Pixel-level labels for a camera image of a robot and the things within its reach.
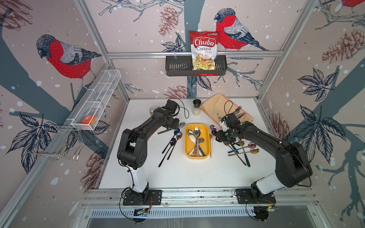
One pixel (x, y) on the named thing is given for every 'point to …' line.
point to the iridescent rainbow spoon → (213, 127)
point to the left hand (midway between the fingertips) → (175, 121)
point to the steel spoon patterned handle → (180, 125)
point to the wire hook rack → (63, 142)
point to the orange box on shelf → (89, 119)
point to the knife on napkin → (240, 115)
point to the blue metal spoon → (175, 132)
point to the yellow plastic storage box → (205, 132)
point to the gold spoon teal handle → (241, 143)
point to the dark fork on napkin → (237, 109)
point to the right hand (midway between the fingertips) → (218, 137)
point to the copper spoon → (179, 135)
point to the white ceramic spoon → (193, 138)
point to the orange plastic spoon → (210, 137)
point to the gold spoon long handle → (254, 150)
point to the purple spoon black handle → (172, 142)
